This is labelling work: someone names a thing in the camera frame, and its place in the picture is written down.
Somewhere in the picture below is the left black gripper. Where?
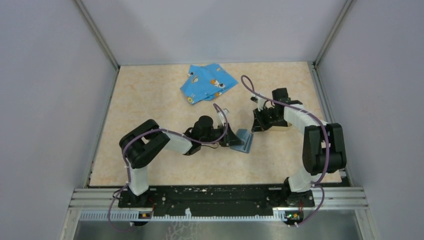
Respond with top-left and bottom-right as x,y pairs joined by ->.
200,122 -> 244,148

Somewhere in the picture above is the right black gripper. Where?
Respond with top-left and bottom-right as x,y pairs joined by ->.
251,105 -> 283,133

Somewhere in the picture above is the blue card holder wallet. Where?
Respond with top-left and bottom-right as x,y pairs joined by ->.
230,128 -> 254,154

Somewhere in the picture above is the beige oval card tray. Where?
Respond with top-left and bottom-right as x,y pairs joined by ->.
268,122 -> 292,132

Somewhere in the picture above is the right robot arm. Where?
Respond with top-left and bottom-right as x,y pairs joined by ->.
250,88 -> 347,206

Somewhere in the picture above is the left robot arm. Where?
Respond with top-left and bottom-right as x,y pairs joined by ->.
119,115 -> 253,207

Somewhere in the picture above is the blue printed cloth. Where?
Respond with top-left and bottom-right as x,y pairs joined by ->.
180,63 -> 238,105

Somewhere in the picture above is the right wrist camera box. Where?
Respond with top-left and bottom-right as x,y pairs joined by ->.
250,93 -> 268,112

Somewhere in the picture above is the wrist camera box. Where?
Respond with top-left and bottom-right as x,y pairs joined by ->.
250,93 -> 268,112
216,108 -> 230,128

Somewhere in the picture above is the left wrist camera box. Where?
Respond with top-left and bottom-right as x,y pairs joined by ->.
216,108 -> 230,128

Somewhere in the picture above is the black mounting base plate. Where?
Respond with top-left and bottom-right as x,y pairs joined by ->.
118,183 -> 315,217

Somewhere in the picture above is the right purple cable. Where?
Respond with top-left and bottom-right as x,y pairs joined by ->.
240,75 -> 330,228

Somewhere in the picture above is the purple cable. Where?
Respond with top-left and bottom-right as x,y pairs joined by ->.
240,75 -> 330,228
106,103 -> 230,233

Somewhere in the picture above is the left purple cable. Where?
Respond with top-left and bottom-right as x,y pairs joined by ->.
106,103 -> 230,233

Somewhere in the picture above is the aluminium frame rail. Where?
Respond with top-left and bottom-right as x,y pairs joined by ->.
69,184 -> 369,222

